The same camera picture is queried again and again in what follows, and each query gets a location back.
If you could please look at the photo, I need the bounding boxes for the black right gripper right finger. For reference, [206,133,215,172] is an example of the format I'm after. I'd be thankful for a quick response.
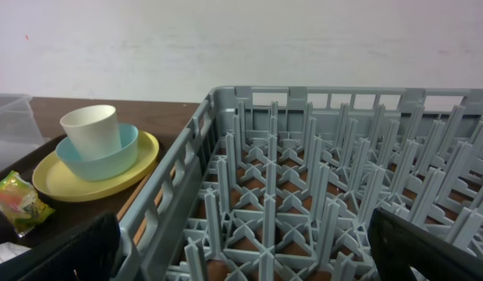
[368,208,483,281]

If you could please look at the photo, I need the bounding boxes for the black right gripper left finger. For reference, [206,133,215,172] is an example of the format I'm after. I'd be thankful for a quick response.
[18,213,120,280]

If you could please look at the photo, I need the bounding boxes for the wooden chopstick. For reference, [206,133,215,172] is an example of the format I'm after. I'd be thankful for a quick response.
[116,173,151,221]
[132,165,176,246]

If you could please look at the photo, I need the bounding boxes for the white tissue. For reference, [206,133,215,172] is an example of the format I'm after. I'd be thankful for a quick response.
[0,242,30,264]

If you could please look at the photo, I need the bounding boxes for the green snack wrapper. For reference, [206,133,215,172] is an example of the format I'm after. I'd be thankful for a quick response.
[0,171,55,237]

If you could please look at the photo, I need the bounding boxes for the cream plastic cup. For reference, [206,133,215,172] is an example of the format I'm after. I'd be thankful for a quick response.
[60,105,122,160]

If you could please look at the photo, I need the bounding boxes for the grey dishwasher rack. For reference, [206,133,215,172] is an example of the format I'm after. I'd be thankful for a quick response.
[115,87,483,280]

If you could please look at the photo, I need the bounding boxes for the yellow plate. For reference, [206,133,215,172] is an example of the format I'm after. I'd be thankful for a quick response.
[32,131,160,202]

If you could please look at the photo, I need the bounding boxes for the light blue bowl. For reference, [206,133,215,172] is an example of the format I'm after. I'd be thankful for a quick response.
[55,123,139,181]

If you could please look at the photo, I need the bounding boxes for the brown serving tray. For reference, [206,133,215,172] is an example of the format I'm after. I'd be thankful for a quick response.
[0,134,176,281]

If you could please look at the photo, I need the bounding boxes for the clear plastic bin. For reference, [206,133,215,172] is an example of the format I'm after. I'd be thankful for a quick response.
[0,94,44,172]

